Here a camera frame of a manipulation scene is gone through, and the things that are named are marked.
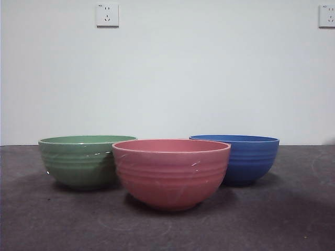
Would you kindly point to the red ribbed bowl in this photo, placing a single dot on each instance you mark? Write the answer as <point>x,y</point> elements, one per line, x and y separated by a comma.
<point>170,175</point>

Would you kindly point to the blue ribbed bowl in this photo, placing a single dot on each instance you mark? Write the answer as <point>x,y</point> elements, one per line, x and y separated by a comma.
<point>251,159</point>

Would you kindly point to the white wall socket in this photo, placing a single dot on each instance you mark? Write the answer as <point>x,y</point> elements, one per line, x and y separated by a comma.
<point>107,15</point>
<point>327,16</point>

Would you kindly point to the green ribbed bowl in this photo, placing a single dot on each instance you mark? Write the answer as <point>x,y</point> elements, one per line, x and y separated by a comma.
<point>76,167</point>

